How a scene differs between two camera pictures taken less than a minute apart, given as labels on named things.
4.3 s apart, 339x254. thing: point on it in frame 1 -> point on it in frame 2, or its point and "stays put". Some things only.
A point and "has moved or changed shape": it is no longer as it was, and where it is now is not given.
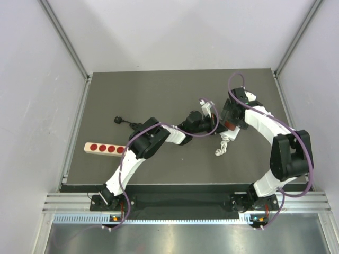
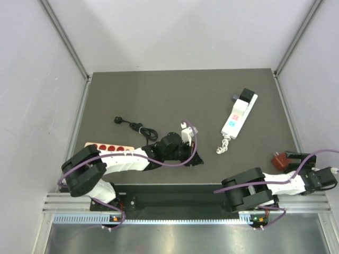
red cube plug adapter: (230, 126) has moved or changed shape
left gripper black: (212, 122) -> (195, 160)
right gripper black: (229, 107) -> (310, 162)
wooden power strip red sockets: (106, 149) stays put
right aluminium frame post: (285, 58) stays put
